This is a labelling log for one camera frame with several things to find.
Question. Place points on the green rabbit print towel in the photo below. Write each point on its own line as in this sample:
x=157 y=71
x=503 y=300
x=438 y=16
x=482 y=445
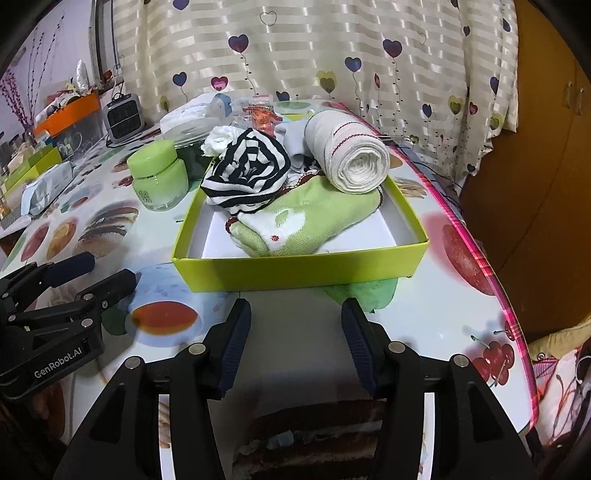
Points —
x=300 y=221

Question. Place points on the clear plastic bag red print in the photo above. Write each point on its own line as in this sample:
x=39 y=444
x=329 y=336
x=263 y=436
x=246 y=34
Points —
x=258 y=115

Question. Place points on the green plastic jar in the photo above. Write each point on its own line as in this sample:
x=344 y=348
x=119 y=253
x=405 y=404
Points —
x=157 y=180

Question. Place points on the black white striped cloth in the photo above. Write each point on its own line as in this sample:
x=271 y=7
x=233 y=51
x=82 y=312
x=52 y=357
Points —
x=249 y=170

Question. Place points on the white striped towel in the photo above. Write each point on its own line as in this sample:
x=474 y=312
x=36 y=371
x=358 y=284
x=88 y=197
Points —
x=341 y=147

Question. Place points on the white crinkled plastic bag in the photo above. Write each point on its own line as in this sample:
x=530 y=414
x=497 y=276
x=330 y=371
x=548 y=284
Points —
x=81 y=76

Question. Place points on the grey portable heater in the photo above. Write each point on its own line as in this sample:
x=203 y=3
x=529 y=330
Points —
x=122 y=117

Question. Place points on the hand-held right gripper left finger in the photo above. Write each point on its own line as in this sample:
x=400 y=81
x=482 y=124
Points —
x=235 y=341

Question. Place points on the light blue wet wipes pack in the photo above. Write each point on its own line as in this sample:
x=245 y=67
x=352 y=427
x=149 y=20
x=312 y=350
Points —
x=46 y=189

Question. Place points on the heart print curtain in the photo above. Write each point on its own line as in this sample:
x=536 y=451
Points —
x=323 y=46

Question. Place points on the floral print bedding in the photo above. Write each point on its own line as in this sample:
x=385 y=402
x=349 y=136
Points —
x=563 y=383

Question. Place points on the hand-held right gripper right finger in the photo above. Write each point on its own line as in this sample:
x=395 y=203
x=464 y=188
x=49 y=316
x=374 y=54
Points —
x=358 y=341

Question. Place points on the lime green cardboard box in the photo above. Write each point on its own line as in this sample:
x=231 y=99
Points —
x=300 y=272

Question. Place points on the white tissue pack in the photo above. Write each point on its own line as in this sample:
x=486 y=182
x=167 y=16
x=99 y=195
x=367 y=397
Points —
x=194 y=113

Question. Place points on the clear jar dark contents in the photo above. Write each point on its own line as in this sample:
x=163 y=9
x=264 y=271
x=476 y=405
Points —
x=189 y=134

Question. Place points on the fruit print tablecloth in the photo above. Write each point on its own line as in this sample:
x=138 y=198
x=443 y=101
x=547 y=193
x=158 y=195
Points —
x=438 y=300

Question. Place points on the pink branch decoration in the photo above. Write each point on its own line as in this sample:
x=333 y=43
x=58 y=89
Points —
x=14 y=99

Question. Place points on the orange lid storage box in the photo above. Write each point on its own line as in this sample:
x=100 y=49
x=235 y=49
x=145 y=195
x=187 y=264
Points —
x=69 y=113

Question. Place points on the brown wooden cabinet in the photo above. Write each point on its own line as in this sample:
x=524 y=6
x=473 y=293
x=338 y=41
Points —
x=531 y=184

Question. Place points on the lime green packaging box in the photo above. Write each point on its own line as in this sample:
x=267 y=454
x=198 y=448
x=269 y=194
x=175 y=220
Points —
x=18 y=177
x=44 y=159

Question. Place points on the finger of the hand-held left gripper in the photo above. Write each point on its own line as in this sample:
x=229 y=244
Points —
x=111 y=286
x=74 y=267

